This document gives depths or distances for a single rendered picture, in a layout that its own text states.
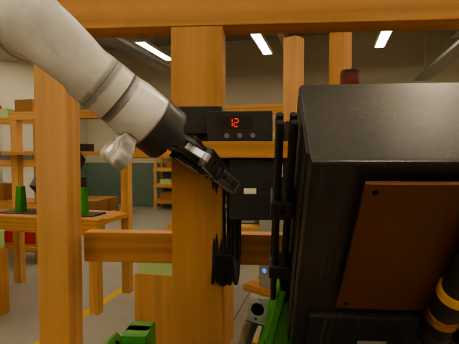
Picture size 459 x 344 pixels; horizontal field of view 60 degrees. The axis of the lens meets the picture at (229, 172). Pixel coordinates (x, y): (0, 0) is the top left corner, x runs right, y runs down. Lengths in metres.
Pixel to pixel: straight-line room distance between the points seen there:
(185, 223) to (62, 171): 0.37
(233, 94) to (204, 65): 10.02
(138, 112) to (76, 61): 0.09
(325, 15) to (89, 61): 0.77
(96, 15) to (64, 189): 0.48
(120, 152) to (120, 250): 0.80
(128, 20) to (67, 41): 0.71
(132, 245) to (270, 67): 10.01
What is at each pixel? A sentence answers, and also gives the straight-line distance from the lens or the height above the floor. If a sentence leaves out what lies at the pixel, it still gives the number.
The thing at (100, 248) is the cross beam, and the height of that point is 1.23.
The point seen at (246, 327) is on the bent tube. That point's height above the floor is 1.14.
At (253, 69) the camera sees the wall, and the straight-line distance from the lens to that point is 11.12.
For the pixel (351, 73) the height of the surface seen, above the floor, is 1.72.
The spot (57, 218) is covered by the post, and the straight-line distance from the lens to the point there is 1.21.
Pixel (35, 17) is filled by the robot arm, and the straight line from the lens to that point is 0.47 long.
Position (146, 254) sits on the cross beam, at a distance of 1.24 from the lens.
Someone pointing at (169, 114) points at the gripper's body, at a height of 1.56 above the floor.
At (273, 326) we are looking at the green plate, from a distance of 0.75.
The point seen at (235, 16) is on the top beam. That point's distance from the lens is 1.12.
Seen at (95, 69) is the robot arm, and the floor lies 1.60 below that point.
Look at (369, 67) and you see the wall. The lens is 10.96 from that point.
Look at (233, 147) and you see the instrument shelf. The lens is 0.94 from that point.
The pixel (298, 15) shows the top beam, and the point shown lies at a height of 1.87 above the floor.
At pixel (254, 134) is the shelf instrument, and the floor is 1.56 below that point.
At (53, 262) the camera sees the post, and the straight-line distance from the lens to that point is 1.25.
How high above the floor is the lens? 1.51
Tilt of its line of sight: 3 degrees down
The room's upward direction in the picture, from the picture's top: straight up
